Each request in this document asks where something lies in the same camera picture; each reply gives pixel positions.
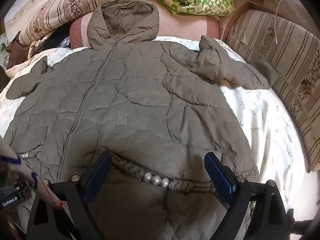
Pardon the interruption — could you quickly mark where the cream floral cloth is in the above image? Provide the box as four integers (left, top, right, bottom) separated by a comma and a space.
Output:
27, 34, 52, 58

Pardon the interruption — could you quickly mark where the brown cloth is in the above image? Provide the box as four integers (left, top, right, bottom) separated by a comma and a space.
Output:
6, 31, 30, 69

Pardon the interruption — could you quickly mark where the pink striped blanket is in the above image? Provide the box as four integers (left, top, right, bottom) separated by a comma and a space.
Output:
70, 1, 220, 49

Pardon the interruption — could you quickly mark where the thin hanging string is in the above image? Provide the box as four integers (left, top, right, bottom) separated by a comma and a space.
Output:
274, 0, 285, 44

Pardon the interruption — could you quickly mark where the green patterned quilt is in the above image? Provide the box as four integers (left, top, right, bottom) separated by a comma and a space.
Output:
134, 0, 234, 22

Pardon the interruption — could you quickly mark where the white leaf-print bed sheet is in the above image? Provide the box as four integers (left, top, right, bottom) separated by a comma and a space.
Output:
0, 36, 310, 240

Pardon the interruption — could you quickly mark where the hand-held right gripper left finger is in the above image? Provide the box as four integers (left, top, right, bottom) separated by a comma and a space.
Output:
26, 152, 112, 240

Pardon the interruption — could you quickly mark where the black cloth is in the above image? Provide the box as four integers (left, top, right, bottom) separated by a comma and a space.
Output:
47, 35, 73, 49

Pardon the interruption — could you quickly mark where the olive quilted hooded jacket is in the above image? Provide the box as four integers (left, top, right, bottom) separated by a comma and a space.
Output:
4, 0, 279, 240

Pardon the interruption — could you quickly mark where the striped floral pillow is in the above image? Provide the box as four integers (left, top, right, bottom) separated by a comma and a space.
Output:
19, 0, 134, 47

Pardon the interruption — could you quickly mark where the striped floral cushion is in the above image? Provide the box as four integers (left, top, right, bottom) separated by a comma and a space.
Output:
226, 10, 320, 173

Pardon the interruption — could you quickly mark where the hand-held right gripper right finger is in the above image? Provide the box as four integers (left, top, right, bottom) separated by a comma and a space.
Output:
204, 152, 292, 240

